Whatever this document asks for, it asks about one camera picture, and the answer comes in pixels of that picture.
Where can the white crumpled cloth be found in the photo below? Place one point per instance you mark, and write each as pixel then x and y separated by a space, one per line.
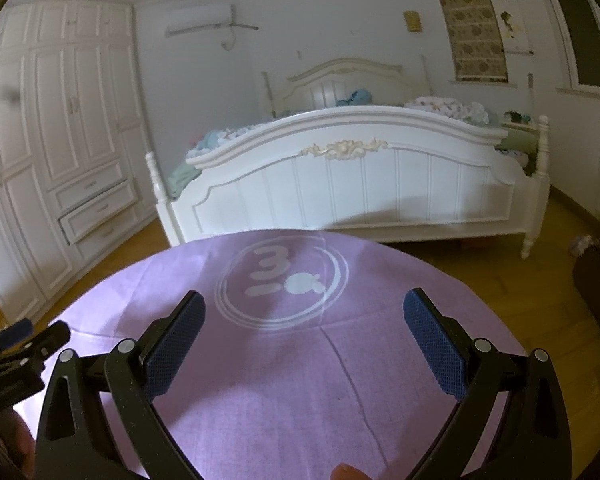
pixel 585 245

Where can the light green cloth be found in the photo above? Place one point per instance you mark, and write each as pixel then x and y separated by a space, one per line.
pixel 182 180

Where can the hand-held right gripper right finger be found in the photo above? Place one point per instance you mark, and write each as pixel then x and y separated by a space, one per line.
pixel 435 345

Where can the patterned blanket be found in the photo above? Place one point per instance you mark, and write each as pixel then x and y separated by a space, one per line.
pixel 450 107

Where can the person's left hand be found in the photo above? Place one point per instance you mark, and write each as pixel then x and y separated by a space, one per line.
pixel 25 445

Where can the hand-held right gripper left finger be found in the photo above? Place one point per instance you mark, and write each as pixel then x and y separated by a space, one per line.
pixel 175 345

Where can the person's right hand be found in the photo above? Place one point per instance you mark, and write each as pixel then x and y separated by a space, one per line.
pixel 349 474

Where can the white framed window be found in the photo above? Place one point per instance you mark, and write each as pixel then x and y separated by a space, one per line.
pixel 585 35

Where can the light blue cloth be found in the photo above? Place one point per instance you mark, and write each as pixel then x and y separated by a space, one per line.
pixel 215 140

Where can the teal cloth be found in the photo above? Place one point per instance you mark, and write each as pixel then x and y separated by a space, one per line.
pixel 357 96

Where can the white wardrobe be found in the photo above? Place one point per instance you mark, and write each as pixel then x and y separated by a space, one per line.
pixel 70 110

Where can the patterned window blind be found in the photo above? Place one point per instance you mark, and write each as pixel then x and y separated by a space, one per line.
pixel 470 25

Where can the green pillow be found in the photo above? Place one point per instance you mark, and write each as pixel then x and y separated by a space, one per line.
pixel 520 142

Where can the purple tablecloth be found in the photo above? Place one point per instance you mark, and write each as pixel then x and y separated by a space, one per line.
pixel 280 385

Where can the white hanging wall scroll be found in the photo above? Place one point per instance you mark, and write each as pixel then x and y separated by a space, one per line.
pixel 512 25

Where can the white bed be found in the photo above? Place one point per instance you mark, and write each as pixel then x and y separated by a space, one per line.
pixel 355 185

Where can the white air conditioner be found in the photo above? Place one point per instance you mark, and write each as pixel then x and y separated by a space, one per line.
pixel 200 17

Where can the yellow wall plate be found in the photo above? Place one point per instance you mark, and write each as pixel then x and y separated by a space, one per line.
pixel 412 21

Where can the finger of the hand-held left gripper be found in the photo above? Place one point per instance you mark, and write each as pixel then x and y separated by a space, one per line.
pixel 16 334
pixel 42 345

